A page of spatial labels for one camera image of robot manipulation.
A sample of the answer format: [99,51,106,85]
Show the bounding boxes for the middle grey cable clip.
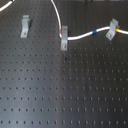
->
[61,26,68,51]

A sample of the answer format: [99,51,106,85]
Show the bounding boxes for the grey cable clip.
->
[20,15,30,38]
[61,26,68,51]
[106,19,119,40]

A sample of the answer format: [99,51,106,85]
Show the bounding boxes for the right grey cable clip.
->
[106,19,119,40]

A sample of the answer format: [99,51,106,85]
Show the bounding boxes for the left grey cable clip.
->
[20,15,30,38]

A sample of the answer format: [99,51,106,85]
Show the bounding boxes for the white cable with coloured bands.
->
[50,0,128,41]

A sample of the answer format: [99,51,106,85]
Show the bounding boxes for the white cable at corner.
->
[0,0,15,12]

